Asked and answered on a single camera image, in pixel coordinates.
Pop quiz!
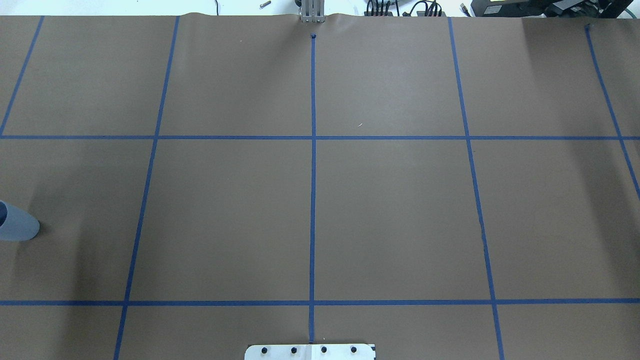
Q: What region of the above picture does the blue cup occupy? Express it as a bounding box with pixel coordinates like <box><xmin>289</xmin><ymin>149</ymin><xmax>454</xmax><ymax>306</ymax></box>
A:
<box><xmin>0</xmin><ymin>201</ymin><xmax>41</xmax><ymax>242</ymax></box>

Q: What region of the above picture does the aluminium frame post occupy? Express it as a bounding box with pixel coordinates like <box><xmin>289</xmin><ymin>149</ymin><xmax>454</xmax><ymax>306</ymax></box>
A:
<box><xmin>295</xmin><ymin>0</ymin><xmax>326</xmax><ymax>23</ymax></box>

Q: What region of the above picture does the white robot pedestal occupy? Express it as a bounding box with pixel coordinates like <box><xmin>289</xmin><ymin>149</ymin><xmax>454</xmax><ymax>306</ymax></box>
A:
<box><xmin>244</xmin><ymin>343</ymin><xmax>377</xmax><ymax>360</ymax></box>

